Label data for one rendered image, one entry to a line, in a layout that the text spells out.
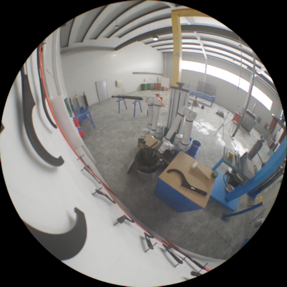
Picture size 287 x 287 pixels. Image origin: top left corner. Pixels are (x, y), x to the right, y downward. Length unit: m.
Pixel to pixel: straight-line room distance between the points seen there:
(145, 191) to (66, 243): 1.90
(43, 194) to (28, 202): 0.06
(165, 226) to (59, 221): 1.87
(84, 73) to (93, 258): 9.48
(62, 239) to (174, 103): 1.71
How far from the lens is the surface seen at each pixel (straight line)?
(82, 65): 9.55
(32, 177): 0.24
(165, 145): 1.19
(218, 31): 6.36
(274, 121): 2.43
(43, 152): 0.25
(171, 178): 1.09
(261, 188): 4.07
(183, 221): 2.07
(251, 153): 2.73
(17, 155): 0.24
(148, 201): 1.93
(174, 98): 1.61
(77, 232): 0.19
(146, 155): 1.72
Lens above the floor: 1.91
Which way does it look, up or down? 44 degrees down
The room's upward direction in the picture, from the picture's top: 2 degrees counter-clockwise
